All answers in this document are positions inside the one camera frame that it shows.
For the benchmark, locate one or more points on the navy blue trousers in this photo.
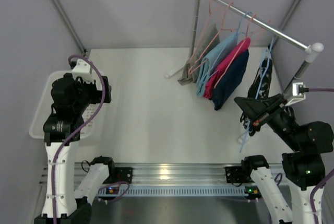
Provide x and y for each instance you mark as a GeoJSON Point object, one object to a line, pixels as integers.
{"type": "Point", "coordinates": [230, 81]}

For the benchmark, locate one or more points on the grey slotted cable duct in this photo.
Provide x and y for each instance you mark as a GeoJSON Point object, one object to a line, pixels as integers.
{"type": "Point", "coordinates": [174, 191]}

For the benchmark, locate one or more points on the aluminium mounting rail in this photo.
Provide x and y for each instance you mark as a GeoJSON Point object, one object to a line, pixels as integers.
{"type": "Point", "coordinates": [168, 174]}

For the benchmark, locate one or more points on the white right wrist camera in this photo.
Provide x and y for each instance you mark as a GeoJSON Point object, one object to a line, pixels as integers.
{"type": "Point", "coordinates": [298, 93]}

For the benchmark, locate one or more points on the coral pink hanger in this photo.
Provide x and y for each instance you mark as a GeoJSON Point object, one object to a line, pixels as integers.
{"type": "Point", "coordinates": [247, 36]}

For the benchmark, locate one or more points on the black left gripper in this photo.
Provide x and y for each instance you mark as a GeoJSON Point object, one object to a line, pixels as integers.
{"type": "Point", "coordinates": [96, 92]}

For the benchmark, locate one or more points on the white and metal clothes rack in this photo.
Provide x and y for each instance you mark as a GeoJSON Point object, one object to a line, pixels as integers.
{"type": "Point", "coordinates": [312, 50]}

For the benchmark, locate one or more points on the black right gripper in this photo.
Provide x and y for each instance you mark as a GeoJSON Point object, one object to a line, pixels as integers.
{"type": "Point", "coordinates": [267, 112]}

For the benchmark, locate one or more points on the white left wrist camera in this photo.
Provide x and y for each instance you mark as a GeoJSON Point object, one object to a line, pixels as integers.
{"type": "Point", "coordinates": [81, 70]}

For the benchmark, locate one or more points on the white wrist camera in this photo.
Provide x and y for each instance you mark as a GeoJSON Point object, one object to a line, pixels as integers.
{"type": "Point", "coordinates": [81, 70]}
{"type": "Point", "coordinates": [298, 93]}

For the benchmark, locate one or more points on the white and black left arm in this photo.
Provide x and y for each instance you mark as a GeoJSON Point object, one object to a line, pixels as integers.
{"type": "Point", "coordinates": [75, 104]}

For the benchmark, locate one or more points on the grey trousers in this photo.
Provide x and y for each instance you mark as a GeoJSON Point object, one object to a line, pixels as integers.
{"type": "Point", "coordinates": [209, 35]}

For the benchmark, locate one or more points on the black white patterned trousers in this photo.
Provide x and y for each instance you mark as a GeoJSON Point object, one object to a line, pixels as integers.
{"type": "Point", "coordinates": [260, 87]}

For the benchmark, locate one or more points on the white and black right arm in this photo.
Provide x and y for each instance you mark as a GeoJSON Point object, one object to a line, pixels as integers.
{"type": "Point", "coordinates": [303, 167]}

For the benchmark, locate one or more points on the light blue trousers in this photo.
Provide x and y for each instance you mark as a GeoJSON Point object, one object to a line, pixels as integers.
{"type": "Point", "coordinates": [213, 59]}

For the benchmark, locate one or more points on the pink trousers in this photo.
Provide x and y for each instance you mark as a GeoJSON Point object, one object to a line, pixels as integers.
{"type": "Point", "coordinates": [209, 87]}

